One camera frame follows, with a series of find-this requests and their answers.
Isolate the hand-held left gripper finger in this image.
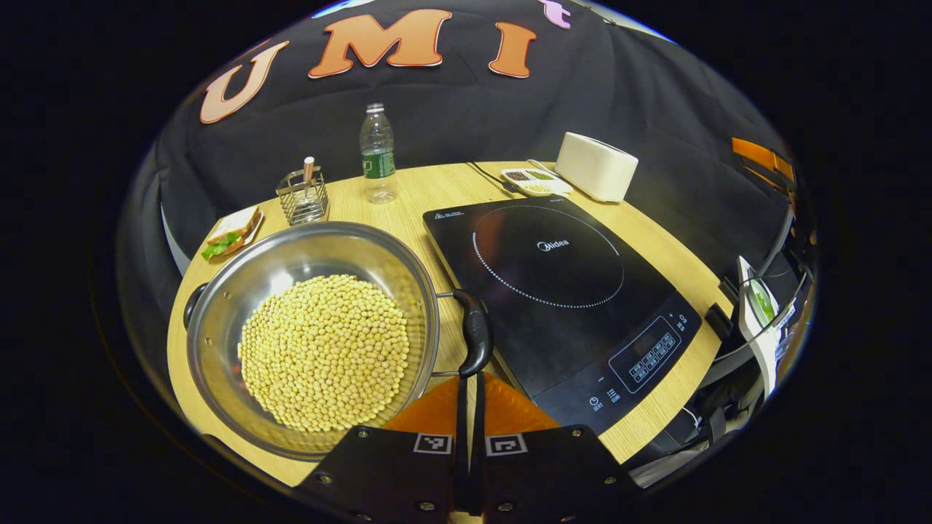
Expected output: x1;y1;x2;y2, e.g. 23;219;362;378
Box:
295;375;470;524
471;371;641;524

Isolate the black induction cooktop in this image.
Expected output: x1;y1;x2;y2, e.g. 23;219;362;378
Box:
422;195;703;436

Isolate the steel pot with black handles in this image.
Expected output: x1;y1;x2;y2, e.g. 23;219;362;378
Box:
182;221;494;463

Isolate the white toaster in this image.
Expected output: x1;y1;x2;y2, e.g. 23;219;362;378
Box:
555;132;639;203

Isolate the pile of yellow soybeans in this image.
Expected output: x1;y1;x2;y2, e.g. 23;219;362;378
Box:
238;274;411;432

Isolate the white divided dish of beans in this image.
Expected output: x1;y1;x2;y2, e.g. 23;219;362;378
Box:
501;168;574;197

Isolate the clear plastic water bottle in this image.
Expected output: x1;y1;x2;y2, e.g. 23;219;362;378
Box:
360;103;398;205

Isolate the sandwich on small plate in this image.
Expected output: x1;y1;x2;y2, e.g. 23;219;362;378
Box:
202;206;263;261

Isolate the black bag with straps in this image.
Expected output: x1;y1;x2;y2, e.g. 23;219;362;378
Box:
641;247;810;488

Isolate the black power cable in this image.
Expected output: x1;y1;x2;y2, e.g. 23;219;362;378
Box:
466;162;522;196

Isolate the wire mesh utensil holder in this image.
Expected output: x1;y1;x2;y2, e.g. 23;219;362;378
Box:
276;166;330;226

